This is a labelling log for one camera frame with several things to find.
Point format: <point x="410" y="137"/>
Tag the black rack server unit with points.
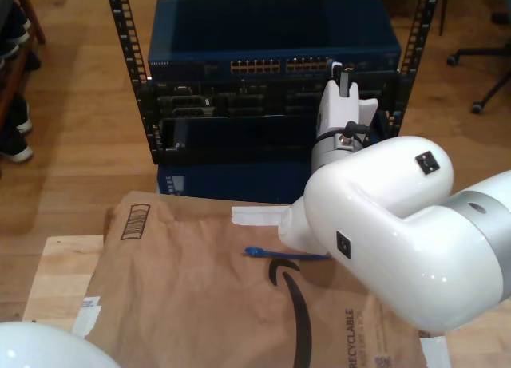
<point x="239" y="100"/>

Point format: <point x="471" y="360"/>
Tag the white paper label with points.
<point x="88" y="320"/>

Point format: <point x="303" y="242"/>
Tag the blue network switch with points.
<point x="271" y="28"/>

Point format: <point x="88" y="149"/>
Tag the brown wooden shoe rack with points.
<point x="34" y="13"/>

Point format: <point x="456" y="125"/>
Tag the dark shoe white sole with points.
<point x="24" y="60"/>
<point x="14" y="20"/>
<point x="18" y="152"/>
<point x="20" y="118"/>

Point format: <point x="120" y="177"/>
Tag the small barcode sticker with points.
<point x="91" y="302"/>

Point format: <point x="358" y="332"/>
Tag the dark furniture leg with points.
<point x="442" y="9"/>

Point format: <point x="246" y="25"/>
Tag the white paper sheet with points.
<point x="435" y="352"/>

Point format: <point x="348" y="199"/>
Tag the dark blue box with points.
<point x="231" y="180"/>

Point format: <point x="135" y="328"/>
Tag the black metal rack frame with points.
<point x="121" y="24"/>

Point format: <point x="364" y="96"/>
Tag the black office chair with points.
<point x="485" y="50"/>

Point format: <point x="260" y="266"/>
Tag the white tape strip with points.
<point x="255" y="216"/>

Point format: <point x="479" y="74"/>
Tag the black open rack tray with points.
<point x="239" y="132"/>

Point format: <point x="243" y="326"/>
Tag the brown packing paper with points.
<point x="191" y="304"/>

